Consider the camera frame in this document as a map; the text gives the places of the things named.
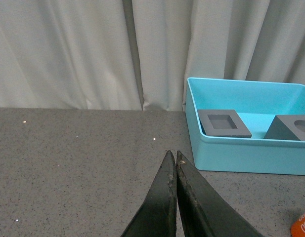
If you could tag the white curtain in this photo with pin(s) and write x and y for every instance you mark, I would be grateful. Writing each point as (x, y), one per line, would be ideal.
(138, 54)

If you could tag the blue plastic box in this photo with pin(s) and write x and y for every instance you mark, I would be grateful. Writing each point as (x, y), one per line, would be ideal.
(257, 103)

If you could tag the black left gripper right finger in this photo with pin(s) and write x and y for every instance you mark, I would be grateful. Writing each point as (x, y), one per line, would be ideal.
(204, 213)

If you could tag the gray block with square hole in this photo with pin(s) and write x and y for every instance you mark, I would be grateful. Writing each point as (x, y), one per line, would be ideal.
(223, 123)

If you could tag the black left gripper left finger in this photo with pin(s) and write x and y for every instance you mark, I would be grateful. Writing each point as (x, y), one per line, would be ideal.
(157, 215)

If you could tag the gray block with round hole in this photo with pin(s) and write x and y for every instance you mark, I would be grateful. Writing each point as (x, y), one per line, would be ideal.
(287, 127)

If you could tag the orange cylinder with white numbers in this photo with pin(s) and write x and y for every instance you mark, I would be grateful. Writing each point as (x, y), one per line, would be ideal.
(298, 228)

